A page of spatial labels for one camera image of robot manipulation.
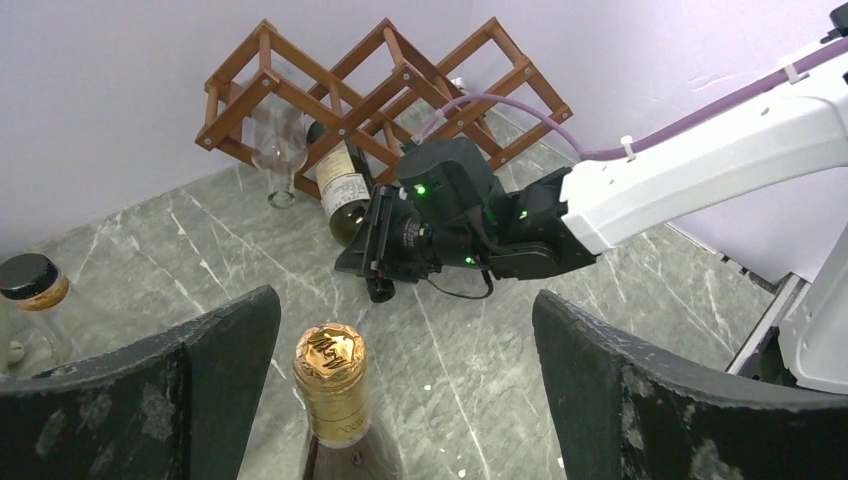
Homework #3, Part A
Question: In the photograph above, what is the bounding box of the dark bottle gold cap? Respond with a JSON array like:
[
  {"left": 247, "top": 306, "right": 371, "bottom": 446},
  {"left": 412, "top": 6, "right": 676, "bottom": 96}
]
[{"left": 293, "top": 322, "right": 407, "bottom": 479}]

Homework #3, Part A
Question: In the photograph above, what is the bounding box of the round clear glass bottle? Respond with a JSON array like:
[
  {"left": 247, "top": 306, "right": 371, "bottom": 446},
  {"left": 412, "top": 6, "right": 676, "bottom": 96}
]
[{"left": 1, "top": 253, "right": 107, "bottom": 371}]

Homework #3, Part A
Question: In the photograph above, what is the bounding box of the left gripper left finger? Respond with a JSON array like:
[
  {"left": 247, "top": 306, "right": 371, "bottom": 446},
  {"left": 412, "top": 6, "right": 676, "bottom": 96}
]
[{"left": 1, "top": 285, "right": 281, "bottom": 479}]

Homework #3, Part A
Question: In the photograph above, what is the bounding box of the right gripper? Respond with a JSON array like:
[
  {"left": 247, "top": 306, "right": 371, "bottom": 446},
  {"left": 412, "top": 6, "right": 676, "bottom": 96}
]
[{"left": 333, "top": 137, "right": 510, "bottom": 282}]

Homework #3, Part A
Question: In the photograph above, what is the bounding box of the green wine bottle black cap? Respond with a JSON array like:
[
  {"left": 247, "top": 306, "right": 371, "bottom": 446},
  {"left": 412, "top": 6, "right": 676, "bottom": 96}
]
[{"left": 305, "top": 121, "right": 397, "bottom": 305}]

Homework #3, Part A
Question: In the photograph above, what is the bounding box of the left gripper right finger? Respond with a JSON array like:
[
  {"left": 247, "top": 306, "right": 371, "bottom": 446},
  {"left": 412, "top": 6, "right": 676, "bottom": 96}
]
[{"left": 532, "top": 290, "right": 847, "bottom": 479}]

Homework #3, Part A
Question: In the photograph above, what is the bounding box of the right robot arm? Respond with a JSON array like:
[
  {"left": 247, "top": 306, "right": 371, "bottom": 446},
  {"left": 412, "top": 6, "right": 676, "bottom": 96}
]
[{"left": 335, "top": 29, "right": 847, "bottom": 302}]

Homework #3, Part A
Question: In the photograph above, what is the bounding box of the wooden wine rack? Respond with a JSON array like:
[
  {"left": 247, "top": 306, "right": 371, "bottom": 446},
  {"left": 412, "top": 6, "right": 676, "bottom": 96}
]
[{"left": 195, "top": 18, "right": 573, "bottom": 183}]

